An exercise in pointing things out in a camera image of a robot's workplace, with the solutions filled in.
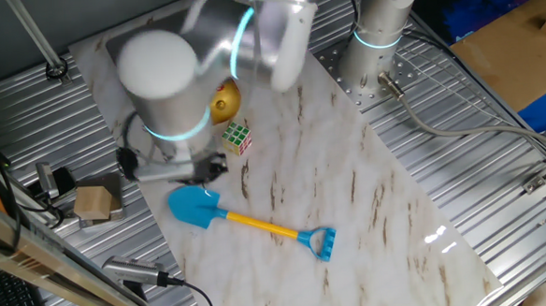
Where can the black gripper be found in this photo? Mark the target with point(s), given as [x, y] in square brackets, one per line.
[208, 168]

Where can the blue yellow toy shovel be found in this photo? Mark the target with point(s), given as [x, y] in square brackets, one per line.
[196, 206]

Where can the green white rubik's cube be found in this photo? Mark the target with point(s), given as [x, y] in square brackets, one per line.
[236, 138]

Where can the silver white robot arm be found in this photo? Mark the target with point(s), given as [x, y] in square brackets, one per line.
[167, 107]

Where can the golden piggy bank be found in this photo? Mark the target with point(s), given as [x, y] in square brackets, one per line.
[227, 104]

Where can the light wooden cube block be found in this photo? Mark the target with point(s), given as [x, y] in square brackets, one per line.
[92, 203]

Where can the grey fabric laptop sleeve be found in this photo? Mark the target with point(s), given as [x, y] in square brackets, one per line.
[118, 40]

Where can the white marble pattern board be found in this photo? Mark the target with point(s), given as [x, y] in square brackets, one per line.
[400, 259]

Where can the slanted aluminium pole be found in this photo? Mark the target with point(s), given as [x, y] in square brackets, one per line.
[37, 39]

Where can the brown cardboard box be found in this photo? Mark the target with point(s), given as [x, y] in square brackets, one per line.
[507, 61]

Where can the silver ridged camera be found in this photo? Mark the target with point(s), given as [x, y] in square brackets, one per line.
[131, 269]

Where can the small silver camera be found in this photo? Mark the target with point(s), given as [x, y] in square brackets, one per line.
[47, 180]

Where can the aluminium frame bar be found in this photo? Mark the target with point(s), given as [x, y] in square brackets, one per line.
[50, 272]

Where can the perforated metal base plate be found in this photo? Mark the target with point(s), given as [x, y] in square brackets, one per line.
[405, 76]

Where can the small metal corner bracket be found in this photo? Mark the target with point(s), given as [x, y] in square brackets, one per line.
[534, 184]

